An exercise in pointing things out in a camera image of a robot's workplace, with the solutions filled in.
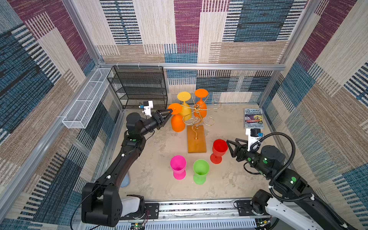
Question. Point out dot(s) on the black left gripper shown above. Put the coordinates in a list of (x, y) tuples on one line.
[(161, 121)]

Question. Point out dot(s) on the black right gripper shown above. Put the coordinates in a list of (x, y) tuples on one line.
[(240, 150)]

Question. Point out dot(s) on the orange front wine glass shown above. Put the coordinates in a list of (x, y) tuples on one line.
[(177, 122)]

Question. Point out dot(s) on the orange wine glass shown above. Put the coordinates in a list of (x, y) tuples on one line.
[(177, 122), (202, 94)]

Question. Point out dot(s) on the red plastic wine glass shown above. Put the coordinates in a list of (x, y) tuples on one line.
[(219, 148)]

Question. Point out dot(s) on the yellow plastic wine glass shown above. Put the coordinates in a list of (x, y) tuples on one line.
[(186, 111)]

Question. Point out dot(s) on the green plastic wine glass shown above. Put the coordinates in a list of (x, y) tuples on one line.
[(201, 169)]

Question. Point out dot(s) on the pink plastic wine glass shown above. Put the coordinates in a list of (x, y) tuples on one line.
[(178, 166)]

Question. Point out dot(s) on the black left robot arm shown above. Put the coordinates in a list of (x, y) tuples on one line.
[(101, 203)]

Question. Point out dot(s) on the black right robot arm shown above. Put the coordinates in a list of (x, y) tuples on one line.
[(290, 198)]

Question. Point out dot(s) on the orange back wine glass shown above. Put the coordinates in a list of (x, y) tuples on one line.
[(202, 94)]

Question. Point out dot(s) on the colourful story book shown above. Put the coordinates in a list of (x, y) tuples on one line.
[(253, 118)]

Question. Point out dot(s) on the black mesh shelf unit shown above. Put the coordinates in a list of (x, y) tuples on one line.
[(133, 85)]

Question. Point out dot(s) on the blue sponge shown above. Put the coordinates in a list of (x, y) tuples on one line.
[(126, 181)]

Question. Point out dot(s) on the gold wire glass rack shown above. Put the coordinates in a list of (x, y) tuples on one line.
[(195, 131)]

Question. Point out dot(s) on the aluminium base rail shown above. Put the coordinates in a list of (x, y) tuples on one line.
[(218, 214)]

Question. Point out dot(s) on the white wire wall basket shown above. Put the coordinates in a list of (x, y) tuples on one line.
[(82, 110)]

